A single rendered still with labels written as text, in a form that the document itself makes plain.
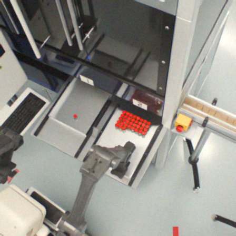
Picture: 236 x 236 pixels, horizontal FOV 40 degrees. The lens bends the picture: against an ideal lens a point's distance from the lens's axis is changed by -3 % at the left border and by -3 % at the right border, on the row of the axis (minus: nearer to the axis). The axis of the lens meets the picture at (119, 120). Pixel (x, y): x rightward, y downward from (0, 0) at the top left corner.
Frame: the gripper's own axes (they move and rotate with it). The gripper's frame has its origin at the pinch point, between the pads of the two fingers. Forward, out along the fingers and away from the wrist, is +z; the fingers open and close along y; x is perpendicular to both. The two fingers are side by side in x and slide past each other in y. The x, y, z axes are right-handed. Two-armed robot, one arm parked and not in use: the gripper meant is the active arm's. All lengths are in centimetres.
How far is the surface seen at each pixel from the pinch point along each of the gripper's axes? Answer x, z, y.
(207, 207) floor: -59, 85, 42
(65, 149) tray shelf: 34.7, 3.3, -0.3
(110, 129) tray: 17.9, -1.1, 21.9
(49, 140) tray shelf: 46.4, 3.3, 0.3
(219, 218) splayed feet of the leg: -69, 77, 36
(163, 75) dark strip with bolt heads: -4, -55, 28
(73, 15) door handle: 33, -80, 18
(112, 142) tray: 13.0, 0.1, 15.4
